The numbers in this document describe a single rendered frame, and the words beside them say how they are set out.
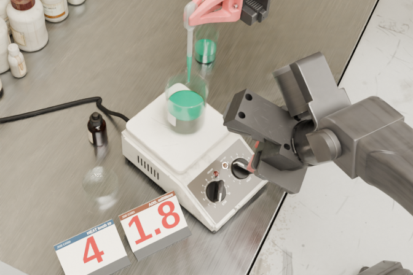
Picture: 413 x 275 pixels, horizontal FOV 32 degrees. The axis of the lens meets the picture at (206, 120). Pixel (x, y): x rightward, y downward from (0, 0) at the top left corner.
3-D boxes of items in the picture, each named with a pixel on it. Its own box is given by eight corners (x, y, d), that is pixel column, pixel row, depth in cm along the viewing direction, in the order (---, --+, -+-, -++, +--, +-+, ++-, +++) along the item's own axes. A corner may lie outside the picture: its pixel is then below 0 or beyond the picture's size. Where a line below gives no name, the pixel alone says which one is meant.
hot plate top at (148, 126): (234, 130, 109) (235, 126, 108) (178, 178, 104) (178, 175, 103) (177, 85, 113) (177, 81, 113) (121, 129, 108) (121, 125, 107)
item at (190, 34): (188, 77, 101) (192, 0, 88) (193, 81, 100) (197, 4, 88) (183, 81, 100) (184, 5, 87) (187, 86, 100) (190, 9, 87)
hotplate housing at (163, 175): (270, 183, 113) (276, 156, 107) (213, 237, 107) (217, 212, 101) (168, 102, 121) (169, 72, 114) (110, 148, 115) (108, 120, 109)
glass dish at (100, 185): (76, 196, 110) (75, 189, 108) (93, 168, 113) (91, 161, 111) (109, 209, 109) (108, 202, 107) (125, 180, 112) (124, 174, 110)
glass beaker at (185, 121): (205, 142, 107) (208, 108, 100) (161, 139, 107) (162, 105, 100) (207, 104, 111) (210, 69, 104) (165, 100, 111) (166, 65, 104)
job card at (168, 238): (192, 234, 107) (193, 222, 104) (137, 261, 104) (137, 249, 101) (173, 202, 110) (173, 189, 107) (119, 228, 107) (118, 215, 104)
